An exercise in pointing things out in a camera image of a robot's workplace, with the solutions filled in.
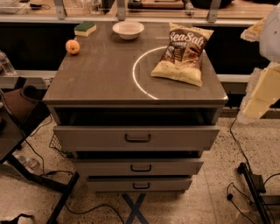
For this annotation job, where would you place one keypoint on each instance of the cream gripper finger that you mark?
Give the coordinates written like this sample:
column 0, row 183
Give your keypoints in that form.
column 262, row 91
column 253, row 33

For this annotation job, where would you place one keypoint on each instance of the brown sea salt chip bag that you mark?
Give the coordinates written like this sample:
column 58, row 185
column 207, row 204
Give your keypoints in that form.
column 181, row 59

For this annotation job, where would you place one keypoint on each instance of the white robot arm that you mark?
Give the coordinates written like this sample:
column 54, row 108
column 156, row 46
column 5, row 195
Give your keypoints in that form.
column 269, row 42

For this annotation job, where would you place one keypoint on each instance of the black metal stand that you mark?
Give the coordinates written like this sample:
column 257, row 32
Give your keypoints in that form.
column 255, row 186

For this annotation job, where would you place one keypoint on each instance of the white bowl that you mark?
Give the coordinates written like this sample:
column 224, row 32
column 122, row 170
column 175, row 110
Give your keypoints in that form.
column 128, row 30

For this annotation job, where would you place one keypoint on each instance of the grey drawer cabinet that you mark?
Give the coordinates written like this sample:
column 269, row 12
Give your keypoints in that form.
column 109, row 84

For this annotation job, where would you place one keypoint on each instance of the green yellow sponge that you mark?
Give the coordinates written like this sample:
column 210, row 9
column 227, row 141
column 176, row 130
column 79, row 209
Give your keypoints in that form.
column 85, row 28

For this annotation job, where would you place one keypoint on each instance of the orange fruit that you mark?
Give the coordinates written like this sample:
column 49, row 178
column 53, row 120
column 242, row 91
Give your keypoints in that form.
column 72, row 47

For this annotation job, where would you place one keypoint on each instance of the bottom grey drawer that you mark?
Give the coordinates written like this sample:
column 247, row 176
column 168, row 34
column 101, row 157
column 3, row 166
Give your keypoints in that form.
column 113, row 185

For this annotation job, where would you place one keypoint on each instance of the grey drawer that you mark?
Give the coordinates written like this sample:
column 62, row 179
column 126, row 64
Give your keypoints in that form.
column 90, row 138
column 113, row 185
column 138, row 167

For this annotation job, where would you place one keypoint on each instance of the middle grey drawer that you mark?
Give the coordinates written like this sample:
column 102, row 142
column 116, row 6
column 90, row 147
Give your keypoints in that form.
column 138, row 167

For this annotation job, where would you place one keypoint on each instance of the top grey drawer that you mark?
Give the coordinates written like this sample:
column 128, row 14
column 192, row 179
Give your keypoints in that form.
column 90, row 138

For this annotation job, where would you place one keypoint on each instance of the plastic bottle on floor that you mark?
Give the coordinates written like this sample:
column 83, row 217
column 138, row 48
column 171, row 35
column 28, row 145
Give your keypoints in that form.
column 29, row 163

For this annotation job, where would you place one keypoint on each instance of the brown chair seat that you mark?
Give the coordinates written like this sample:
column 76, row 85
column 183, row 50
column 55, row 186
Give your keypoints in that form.
column 23, row 102

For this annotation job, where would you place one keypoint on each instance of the clear plastic water bottle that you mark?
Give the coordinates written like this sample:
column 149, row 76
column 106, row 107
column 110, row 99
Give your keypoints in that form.
column 6, row 64

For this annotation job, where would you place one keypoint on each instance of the black side table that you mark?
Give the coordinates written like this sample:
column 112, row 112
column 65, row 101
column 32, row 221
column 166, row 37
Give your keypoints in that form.
column 13, row 134

